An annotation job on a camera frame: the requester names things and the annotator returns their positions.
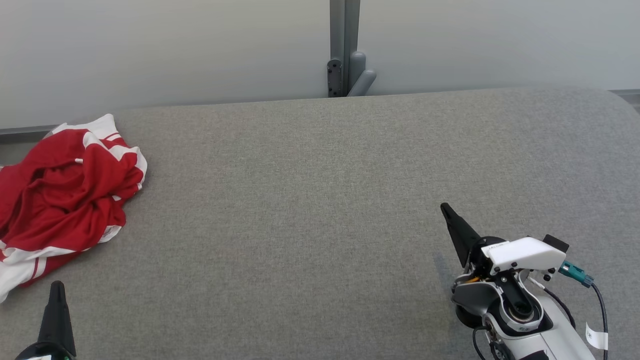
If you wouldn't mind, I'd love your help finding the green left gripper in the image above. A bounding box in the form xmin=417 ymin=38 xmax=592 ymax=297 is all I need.
xmin=14 ymin=281 xmax=77 ymax=360

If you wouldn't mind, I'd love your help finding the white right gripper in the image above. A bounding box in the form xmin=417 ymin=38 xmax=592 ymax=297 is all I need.
xmin=440 ymin=202 xmax=567 ymax=286

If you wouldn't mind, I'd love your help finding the grey metal partition post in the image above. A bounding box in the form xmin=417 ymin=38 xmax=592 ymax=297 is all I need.
xmin=327 ymin=0 xmax=362 ymax=98

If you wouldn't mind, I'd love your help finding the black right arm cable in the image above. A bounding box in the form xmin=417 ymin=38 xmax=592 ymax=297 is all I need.
xmin=591 ymin=284 xmax=609 ymax=360

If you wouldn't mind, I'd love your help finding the teal right cable connector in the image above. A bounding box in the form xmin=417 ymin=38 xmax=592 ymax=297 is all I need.
xmin=558 ymin=260 xmax=595 ymax=289

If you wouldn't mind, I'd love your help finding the white right cable tag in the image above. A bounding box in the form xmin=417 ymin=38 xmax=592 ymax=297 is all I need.
xmin=585 ymin=322 xmax=609 ymax=351

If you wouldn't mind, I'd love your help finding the red white jersey shirt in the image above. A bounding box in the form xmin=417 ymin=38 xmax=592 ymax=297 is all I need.
xmin=0 ymin=114 xmax=148 ymax=304

